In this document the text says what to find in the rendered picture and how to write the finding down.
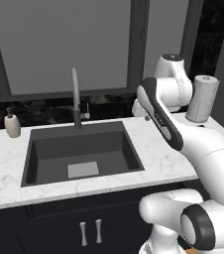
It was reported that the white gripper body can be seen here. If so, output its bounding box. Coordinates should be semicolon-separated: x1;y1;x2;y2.
132;97;151;118

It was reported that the white paper towel roll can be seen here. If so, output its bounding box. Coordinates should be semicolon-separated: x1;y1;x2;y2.
184;74;221;124

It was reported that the grey tap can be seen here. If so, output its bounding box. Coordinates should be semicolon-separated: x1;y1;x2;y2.
70;66;91;130

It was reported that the dark grey sink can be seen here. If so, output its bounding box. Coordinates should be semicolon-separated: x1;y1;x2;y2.
20;120;146;189

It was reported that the dark framed window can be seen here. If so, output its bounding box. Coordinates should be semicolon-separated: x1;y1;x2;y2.
0;0;205;104

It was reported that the dark cupboard door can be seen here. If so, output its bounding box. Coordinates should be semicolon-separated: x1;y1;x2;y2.
90;199;153;254
14;209;92;254

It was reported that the beige soap dispenser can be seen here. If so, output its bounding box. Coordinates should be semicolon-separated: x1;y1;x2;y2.
3;106;22;139

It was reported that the silver cupboard handle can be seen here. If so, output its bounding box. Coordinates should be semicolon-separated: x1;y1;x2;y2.
79;221;89;247
94;218;104;245

